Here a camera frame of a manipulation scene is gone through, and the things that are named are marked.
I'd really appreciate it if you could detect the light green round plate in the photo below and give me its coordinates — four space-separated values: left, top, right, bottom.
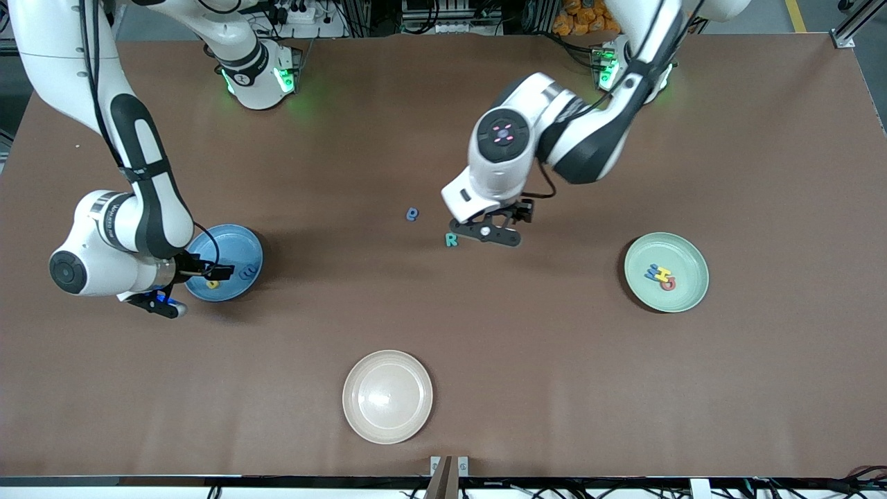
624 231 710 314

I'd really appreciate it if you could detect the beige round plate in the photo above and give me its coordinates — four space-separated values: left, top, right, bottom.
342 349 434 446

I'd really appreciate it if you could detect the aluminium frame beam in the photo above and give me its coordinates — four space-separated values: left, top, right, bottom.
832 0 887 49

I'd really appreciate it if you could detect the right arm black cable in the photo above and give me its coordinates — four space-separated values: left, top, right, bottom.
78 0 222 270

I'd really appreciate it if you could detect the blue round plate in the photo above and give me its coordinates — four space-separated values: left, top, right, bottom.
184 223 265 303

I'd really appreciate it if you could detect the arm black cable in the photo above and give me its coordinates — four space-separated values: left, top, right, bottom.
78 0 222 270
530 0 694 203

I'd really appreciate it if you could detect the black table edge rail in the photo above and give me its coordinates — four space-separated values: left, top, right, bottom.
0 475 887 499

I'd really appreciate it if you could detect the orange fruit pile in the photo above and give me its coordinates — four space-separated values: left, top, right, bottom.
552 0 624 37

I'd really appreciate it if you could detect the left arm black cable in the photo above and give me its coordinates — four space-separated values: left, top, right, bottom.
530 0 694 203

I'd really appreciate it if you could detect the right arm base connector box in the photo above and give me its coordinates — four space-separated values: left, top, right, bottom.
274 45 303 94

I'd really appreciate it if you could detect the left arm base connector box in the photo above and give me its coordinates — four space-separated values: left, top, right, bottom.
589 43 620 89

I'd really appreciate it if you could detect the camera stand post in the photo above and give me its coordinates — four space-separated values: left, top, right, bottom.
424 455 470 499

